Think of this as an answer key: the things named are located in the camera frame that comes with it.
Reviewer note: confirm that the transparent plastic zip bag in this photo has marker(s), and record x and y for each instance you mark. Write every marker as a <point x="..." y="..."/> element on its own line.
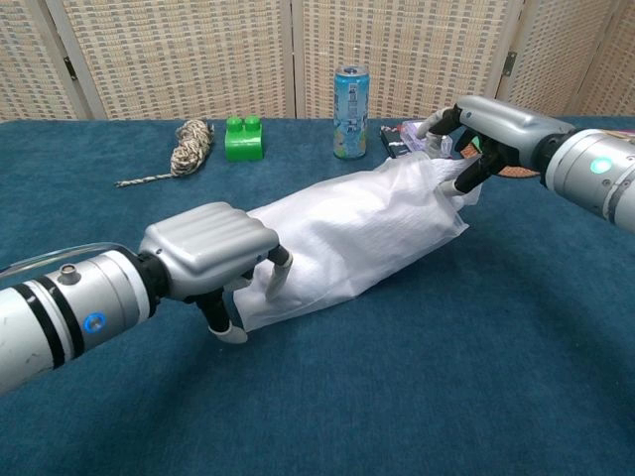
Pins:
<point x="347" y="238"/>

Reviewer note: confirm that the black screen hinge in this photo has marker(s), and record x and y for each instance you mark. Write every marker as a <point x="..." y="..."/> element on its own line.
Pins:
<point x="511" y="63"/>
<point x="69" y="67"/>

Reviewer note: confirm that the woven rattan folding screen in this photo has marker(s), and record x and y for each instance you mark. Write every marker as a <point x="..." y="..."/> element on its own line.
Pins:
<point x="173" y="49"/>

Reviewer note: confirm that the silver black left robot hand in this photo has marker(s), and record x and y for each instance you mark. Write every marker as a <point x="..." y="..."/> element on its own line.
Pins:
<point x="208" y="243"/>

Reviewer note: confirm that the blue felt table cover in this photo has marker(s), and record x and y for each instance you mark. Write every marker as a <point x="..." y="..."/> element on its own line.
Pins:
<point x="397" y="372"/>

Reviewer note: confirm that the light blue drink can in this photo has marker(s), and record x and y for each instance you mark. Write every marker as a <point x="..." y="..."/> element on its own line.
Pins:
<point x="349" y="119"/>

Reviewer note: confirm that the green toy building block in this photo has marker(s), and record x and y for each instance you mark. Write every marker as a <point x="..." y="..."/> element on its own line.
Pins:
<point x="243" y="144"/>

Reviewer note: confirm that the green square sachet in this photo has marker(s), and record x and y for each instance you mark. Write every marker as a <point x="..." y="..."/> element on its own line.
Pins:
<point x="477" y="144"/>

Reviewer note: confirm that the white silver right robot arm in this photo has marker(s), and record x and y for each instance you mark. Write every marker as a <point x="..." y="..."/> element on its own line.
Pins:
<point x="595" y="183"/>

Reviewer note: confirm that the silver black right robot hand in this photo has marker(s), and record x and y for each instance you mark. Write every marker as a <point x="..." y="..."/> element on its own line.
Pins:
<point x="511" y="129"/>

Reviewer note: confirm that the round brown woven coaster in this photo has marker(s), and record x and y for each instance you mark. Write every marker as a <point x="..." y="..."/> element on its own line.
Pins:
<point x="521" y="172"/>

